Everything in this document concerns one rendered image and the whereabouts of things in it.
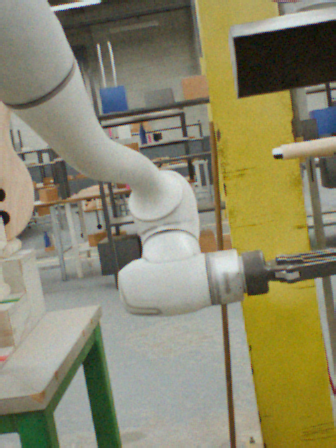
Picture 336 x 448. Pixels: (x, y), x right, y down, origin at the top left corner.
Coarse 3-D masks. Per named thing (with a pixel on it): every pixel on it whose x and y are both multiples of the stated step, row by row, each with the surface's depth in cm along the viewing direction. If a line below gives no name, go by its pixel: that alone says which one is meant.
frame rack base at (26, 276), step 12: (12, 264) 148; (24, 264) 151; (36, 264) 162; (12, 276) 149; (24, 276) 150; (36, 276) 160; (12, 288) 149; (24, 288) 149; (36, 288) 159; (36, 300) 157; (36, 312) 155; (36, 324) 153
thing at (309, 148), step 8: (296, 144) 135; (304, 144) 134; (312, 144) 134; (320, 144) 134; (328, 144) 133; (288, 152) 134; (296, 152) 134; (304, 152) 134; (312, 152) 134; (320, 152) 134; (328, 152) 134
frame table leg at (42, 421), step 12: (48, 408) 112; (24, 420) 109; (36, 420) 109; (48, 420) 111; (24, 432) 110; (36, 432) 110; (48, 432) 110; (24, 444) 110; (36, 444) 110; (48, 444) 110
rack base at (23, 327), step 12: (24, 300) 147; (0, 312) 133; (12, 312) 136; (24, 312) 145; (0, 324) 134; (12, 324) 135; (24, 324) 144; (0, 336) 134; (12, 336) 134; (24, 336) 142
